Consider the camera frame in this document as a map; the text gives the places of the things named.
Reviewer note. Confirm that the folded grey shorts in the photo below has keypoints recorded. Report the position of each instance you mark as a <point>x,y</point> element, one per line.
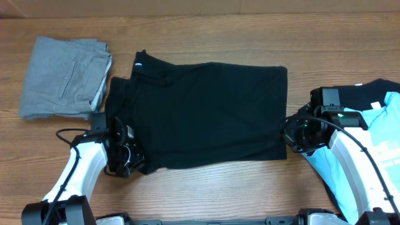
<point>65,78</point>

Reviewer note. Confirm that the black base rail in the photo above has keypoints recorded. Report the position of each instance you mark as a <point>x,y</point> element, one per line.
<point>203,222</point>

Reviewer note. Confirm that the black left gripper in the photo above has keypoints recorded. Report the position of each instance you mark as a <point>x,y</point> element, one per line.
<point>137,162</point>

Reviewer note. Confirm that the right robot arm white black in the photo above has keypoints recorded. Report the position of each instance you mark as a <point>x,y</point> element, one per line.
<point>350,136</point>

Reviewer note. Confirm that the black t-shirt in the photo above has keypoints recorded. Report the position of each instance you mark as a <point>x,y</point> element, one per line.
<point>186,116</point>

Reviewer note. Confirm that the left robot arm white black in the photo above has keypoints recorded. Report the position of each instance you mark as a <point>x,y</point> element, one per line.
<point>68,201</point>

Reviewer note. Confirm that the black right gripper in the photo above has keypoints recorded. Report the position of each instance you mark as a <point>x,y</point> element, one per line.
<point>289,132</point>

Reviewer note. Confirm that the light blue garment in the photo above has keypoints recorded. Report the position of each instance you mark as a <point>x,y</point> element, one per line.
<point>362,178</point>

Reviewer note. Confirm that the black garment under pile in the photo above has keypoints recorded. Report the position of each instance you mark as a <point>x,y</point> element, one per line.
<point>378,102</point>

